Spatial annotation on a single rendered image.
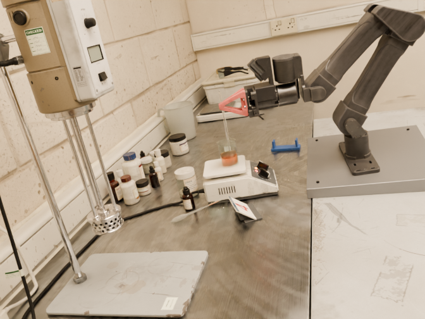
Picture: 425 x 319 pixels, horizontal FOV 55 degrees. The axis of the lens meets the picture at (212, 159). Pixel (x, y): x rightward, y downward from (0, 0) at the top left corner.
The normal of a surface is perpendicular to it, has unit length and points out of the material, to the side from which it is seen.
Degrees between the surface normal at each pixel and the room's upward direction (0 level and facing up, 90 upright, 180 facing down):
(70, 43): 90
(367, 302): 0
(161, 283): 0
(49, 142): 90
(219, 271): 0
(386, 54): 99
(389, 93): 90
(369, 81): 92
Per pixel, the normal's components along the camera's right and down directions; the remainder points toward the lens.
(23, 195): 0.96, -0.09
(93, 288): -0.19, -0.92
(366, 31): -0.19, 0.51
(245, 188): -0.04, 0.36
